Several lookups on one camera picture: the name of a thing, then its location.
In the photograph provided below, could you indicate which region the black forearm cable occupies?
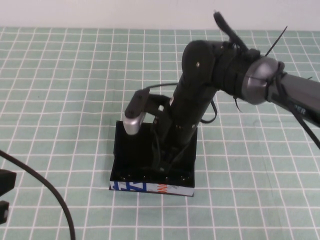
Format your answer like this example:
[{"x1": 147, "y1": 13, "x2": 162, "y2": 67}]
[{"x1": 273, "y1": 71, "x2": 320, "y2": 151}]

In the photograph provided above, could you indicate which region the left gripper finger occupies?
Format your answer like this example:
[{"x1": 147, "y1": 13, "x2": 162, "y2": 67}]
[
  {"x1": 0, "y1": 169, "x2": 17, "y2": 199},
  {"x1": 0, "y1": 200, "x2": 11, "y2": 225}
]

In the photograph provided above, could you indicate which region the thin black looped cable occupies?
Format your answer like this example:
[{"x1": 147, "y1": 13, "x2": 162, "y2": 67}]
[{"x1": 199, "y1": 99, "x2": 220, "y2": 125}]

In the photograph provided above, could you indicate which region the black printed glasses case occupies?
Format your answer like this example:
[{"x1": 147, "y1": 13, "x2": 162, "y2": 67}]
[{"x1": 109, "y1": 120, "x2": 198, "y2": 198}]

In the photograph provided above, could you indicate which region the short black zip tie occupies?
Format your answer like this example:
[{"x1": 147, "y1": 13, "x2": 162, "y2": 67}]
[{"x1": 232, "y1": 96, "x2": 243, "y2": 114}]

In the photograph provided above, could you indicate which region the black sleeved cable bundle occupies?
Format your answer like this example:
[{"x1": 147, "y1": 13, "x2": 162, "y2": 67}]
[{"x1": 213, "y1": 10, "x2": 261, "y2": 58}]

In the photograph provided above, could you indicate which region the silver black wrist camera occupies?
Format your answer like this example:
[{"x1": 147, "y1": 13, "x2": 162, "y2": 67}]
[{"x1": 124, "y1": 88, "x2": 151, "y2": 136}]

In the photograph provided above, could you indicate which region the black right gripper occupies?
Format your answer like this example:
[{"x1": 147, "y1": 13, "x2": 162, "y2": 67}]
[{"x1": 151, "y1": 96, "x2": 211, "y2": 174}]

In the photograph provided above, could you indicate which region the green white checked tablecloth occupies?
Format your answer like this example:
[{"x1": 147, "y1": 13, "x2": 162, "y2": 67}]
[{"x1": 0, "y1": 26, "x2": 320, "y2": 240}]

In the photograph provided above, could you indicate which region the thick black cable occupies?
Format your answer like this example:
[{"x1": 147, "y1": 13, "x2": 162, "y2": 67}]
[{"x1": 0, "y1": 149, "x2": 77, "y2": 240}]

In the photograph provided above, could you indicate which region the long black zip tie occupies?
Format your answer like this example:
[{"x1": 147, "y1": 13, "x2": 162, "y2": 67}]
[{"x1": 264, "y1": 24, "x2": 289, "y2": 58}]

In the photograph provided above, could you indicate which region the thin black camera cable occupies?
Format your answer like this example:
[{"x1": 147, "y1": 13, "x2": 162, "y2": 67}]
[{"x1": 144, "y1": 82, "x2": 180, "y2": 91}]

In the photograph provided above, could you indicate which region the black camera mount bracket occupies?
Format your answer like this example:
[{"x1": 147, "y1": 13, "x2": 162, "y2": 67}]
[{"x1": 146, "y1": 93, "x2": 171, "y2": 119}]

